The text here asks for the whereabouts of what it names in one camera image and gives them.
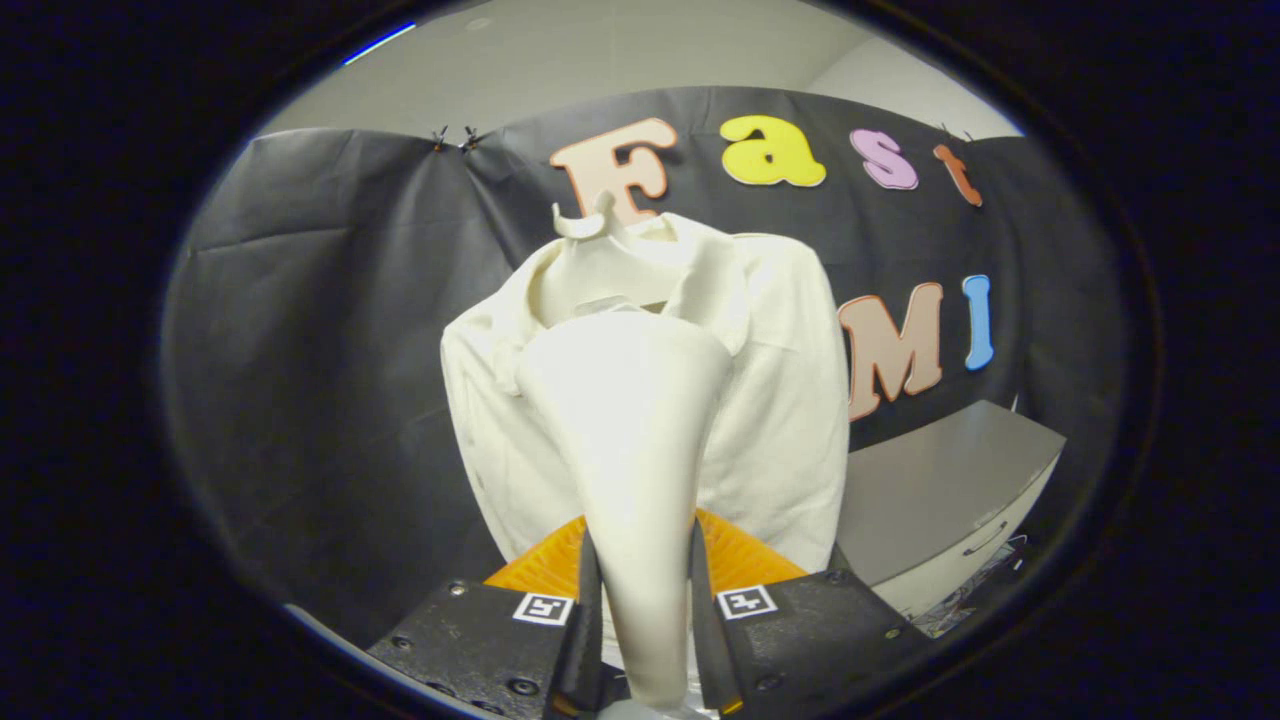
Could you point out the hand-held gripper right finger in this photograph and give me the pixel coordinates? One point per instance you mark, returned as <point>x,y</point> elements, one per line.
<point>800,640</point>

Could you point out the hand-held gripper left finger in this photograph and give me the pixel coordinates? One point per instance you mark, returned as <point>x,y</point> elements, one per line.
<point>480,640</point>

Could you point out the cream button shirt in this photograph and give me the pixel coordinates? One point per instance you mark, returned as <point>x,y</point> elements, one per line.
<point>780,400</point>

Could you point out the white garment steamer head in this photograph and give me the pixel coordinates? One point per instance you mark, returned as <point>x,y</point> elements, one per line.
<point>630,450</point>

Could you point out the white clothes hanger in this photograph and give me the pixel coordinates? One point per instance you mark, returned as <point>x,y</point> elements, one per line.
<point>585,228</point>

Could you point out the grey cabinet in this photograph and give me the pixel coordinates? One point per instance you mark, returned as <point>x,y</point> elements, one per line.
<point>940,470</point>

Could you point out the black backdrop cloth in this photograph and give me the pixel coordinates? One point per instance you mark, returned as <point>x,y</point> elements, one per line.
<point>300,350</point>

